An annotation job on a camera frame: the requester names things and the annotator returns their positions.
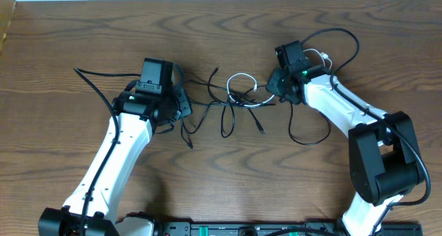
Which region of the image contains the white cable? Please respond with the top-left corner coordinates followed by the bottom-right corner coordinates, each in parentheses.
top-left (226, 48), bottom-right (334, 108)

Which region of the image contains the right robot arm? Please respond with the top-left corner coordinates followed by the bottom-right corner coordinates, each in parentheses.
top-left (266, 66), bottom-right (431, 235)

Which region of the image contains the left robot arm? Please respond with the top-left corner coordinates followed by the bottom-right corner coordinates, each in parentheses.
top-left (38, 63), bottom-right (192, 235)

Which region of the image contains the cardboard box edge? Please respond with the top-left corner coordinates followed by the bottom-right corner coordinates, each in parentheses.
top-left (0, 0), bottom-right (16, 50)

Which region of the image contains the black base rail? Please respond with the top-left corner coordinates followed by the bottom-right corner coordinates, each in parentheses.
top-left (151, 219), bottom-right (423, 236)

